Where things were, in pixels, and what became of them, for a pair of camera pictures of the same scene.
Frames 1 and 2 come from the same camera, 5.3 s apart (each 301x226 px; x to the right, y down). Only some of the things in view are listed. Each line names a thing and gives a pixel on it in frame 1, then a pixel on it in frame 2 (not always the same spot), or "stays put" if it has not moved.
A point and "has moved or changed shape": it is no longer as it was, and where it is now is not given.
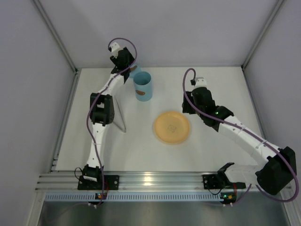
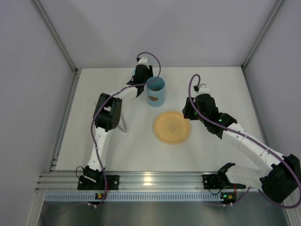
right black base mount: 212,181 stays put
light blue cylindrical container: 143,85 has moved or changed shape
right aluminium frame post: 262,34 stays put
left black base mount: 111,182 stays put
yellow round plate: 171,127 stays put
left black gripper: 128,65 → 143,78
